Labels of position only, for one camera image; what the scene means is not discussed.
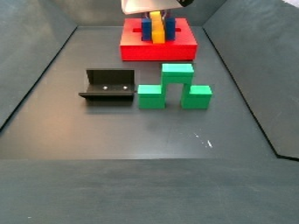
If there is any red base board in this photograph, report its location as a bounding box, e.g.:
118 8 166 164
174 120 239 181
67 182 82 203
119 18 199 61

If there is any yellow rectangular bar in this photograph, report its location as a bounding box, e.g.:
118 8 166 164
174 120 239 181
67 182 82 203
150 11 164 44

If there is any green arch block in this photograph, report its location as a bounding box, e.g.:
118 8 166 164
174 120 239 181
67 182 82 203
136 63 212 109

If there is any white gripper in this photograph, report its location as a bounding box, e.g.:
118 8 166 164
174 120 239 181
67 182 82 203
120 0 194 15

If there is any dark blue U-shaped block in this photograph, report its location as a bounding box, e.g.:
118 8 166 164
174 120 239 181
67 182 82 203
142 18 176 43

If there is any black angle bracket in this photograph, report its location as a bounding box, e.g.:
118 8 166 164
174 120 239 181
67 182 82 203
79 68 136 100

